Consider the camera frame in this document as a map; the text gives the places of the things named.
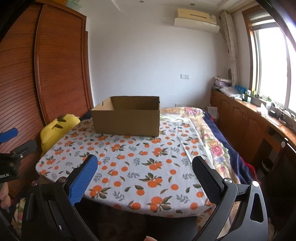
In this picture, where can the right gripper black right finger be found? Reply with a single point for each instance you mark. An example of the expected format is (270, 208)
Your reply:
(209, 179)

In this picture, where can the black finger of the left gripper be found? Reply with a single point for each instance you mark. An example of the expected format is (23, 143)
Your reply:
(24, 150)

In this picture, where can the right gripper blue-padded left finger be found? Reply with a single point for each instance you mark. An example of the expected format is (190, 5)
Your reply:
(80, 177)

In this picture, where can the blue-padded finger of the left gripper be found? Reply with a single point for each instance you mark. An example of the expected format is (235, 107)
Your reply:
(8, 135)

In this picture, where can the person's left hand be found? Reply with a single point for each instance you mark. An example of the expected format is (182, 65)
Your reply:
(4, 197)

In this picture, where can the person's right hand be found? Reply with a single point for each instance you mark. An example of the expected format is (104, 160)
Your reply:
(149, 239)

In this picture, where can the floral bed quilt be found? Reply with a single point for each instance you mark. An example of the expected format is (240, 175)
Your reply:
(218, 152)

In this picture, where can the dark blue blanket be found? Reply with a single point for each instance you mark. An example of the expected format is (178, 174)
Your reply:
(244, 171)

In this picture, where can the yellow plush toy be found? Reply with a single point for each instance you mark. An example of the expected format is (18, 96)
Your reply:
(56, 129)

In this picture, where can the orange-print white tablecloth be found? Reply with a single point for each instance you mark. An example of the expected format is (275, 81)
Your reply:
(149, 175)

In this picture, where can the wooden low cabinet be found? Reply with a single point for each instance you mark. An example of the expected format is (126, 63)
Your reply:
(252, 135)

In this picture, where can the wooden slatted wardrobe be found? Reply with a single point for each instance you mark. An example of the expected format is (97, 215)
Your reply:
(44, 67)

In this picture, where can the brown cardboard box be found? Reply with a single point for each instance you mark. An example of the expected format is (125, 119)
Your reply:
(128, 115)

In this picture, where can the clutter of items on cabinet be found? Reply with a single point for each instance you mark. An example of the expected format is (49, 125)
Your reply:
(252, 97)

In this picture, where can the patterned white curtain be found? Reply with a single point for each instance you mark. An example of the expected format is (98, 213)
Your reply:
(229, 32)

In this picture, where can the white wall switch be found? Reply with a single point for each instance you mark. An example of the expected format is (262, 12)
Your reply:
(184, 76)

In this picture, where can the window with wooden frame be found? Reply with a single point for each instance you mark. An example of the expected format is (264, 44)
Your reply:
(273, 59)

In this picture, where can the white wall air conditioner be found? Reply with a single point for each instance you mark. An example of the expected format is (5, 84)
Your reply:
(196, 20)

